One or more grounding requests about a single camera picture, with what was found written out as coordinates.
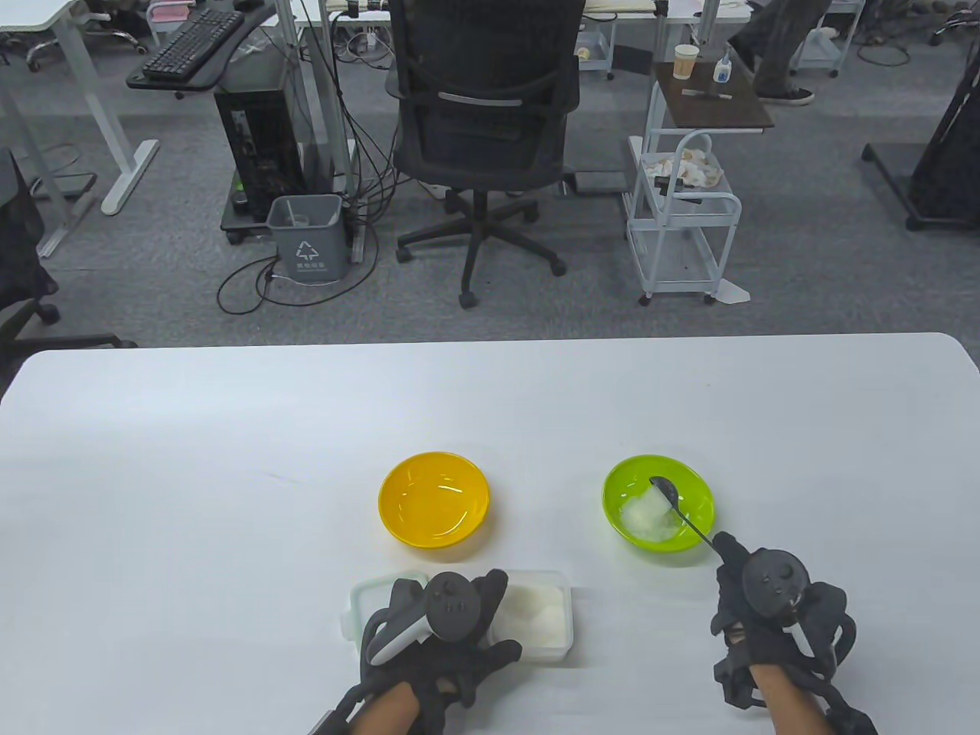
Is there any person's right hand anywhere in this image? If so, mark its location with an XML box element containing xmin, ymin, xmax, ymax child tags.
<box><xmin>710</xmin><ymin>532</ymin><xmax>857</xmax><ymax>709</ymax></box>

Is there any black armchair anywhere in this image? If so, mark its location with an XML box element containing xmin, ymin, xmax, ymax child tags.
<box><xmin>0</xmin><ymin>147</ymin><xmax>139</xmax><ymax>384</ymax></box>

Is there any clear plastic sugar container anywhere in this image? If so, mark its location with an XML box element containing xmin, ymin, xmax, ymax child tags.
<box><xmin>490</xmin><ymin>569</ymin><xmax>575</xmax><ymax>663</ymax></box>

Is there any dark brown side table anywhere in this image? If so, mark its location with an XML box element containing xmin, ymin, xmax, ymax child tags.
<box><xmin>651</xmin><ymin>61</ymin><xmax>776</xmax><ymax>135</ymax></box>

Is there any person's left hand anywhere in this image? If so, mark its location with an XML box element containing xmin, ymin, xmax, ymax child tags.
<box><xmin>357</xmin><ymin>567</ymin><xmax>523</xmax><ymax>709</ymax></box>

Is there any black wrist camera unit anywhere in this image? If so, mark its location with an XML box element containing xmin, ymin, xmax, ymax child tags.
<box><xmin>823</xmin><ymin>674</ymin><xmax>877</xmax><ymax>735</ymax></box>
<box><xmin>302</xmin><ymin>685</ymin><xmax>361</xmax><ymax>735</ymax></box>

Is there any black computer stand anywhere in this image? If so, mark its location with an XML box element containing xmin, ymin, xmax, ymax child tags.
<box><xmin>220</xmin><ymin>170</ymin><xmax>273</xmax><ymax>246</ymax></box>

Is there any black keyboard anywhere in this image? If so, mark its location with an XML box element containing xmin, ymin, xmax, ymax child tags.
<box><xmin>142</xmin><ymin>8</ymin><xmax>246</xmax><ymax>83</ymax></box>

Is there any translucent container lid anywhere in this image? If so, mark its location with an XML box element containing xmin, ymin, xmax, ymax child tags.
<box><xmin>341</xmin><ymin>573</ymin><xmax>430</xmax><ymax>644</ymax></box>

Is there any white mesh utility cart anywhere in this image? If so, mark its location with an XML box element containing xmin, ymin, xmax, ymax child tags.
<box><xmin>624</xmin><ymin>129</ymin><xmax>743</xmax><ymax>307</ymax></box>

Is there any black floor cable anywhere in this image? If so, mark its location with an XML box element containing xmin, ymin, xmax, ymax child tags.
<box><xmin>217</xmin><ymin>230</ymin><xmax>380</xmax><ymax>315</ymax></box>

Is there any white sugar heap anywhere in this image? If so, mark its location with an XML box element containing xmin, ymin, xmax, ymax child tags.
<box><xmin>620</xmin><ymin>490</ymin><xmax>682</xmax><ymax>537</ymax></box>

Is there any white wire cart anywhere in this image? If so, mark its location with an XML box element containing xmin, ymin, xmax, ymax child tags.
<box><xmin>792</xmin><ymin>0</ymin><xmax>866</xmax><ymax>77</ymax></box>

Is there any black long-handled spoon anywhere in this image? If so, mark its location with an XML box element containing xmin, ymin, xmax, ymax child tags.
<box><xmin>649</xmin><ymin>476</ymin><xmax>722</xmax><ymax>550</ymax></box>

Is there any black keyboard tray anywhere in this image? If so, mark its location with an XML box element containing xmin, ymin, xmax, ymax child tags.
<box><xmin>126</xmin><ymin>4</ymin><xmax>278</xmax><ymax>100</ymax></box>

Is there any person's left forearm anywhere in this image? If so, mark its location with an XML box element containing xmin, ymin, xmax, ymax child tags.
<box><xmin>337</xmin><ymin>681</ymin><xmax>422</xmax><ymax>735</ymax></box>

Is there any black and white controller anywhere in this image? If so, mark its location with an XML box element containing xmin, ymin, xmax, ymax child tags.
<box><xmin>741</xmin><ymin>547</ymin><xmax>820</xmax><ymax>661</ymax></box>
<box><xmin>364</xmin><ymin>573</ymin><xmax>483</xmax><ymax>665</ymax></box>

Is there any person's right forearm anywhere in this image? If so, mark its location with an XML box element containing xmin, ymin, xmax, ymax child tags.
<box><xmin>746</xmin><ymin>662</ymin><xmax>831</xmax><ymax>735</ymax></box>

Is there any white standing desk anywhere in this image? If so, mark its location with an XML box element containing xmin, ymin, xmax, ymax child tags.
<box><xmin>0</xmin><ymin>0</ymin><xmax>160</xmax><ymax>215</ymax></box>

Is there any green plastic bowl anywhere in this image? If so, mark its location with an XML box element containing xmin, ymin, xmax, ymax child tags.
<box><xmin>603</xmin><ymin>454</ymin><xmax>716</xmax><ymax>552</ymax></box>

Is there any grey recycling bin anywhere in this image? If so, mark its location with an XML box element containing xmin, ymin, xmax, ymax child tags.
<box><xmin>266</xmin><ymin>194</ymin><xmax>347</xmax><ymax>283</ymax></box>

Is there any black mesh office chair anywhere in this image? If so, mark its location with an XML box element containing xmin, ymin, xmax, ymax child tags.
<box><xmin>385</xmin><ymin>0</ymin><xmax>584</xmax><ymax>309</ymax></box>

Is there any black computer tower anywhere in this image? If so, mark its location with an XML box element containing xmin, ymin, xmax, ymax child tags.
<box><xmin>214</xmin><ymin>80</ymin><xmax>307</xmax><ymax>223</ymax></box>

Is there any yellow plastic bowl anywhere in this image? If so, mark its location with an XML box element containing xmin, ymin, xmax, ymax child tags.
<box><xmin>378</xmin><ymin>452</ymin><xmax>491</xmax><ymax>548</ymax></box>

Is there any small white cart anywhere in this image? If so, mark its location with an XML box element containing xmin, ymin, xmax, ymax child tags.
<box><xmin>576</xmin><ymin>31</ymin><xmax>616</xmax><ymax>80</ymax></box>

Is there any black floor stand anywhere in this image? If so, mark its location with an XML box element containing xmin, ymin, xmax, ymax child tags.
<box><xmin>861</xmin><ymin>77</ymin><xmax>980</xmax><ymax>232</ymax></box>

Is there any crumpled white cloth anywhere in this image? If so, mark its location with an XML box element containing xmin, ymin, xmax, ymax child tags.
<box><xmin>639</xmin><ymin>149</ymin><xmax>726</xmax><ymax>188</ymax></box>

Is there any long white desk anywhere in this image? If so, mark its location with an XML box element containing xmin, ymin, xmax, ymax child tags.
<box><xmin>272</xmin><ymin>0</ymin><xmax>755</xmax><ymax>200</ymax></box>

